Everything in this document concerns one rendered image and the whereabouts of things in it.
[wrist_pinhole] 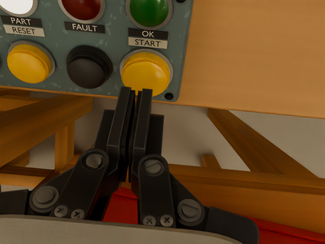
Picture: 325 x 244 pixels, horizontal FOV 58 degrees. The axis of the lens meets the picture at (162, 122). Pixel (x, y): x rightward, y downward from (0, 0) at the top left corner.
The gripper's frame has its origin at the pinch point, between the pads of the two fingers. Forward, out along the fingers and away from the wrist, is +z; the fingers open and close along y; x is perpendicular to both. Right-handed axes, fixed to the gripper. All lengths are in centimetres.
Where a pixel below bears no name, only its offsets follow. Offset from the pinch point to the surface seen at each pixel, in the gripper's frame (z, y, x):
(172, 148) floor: 63, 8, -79
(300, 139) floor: 68, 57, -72
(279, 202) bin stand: 7.8, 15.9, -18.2
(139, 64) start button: 4.3, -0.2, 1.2
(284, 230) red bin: 4.7, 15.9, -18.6
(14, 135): 24.3, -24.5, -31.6
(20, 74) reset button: 4.2, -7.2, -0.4
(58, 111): 43, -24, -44
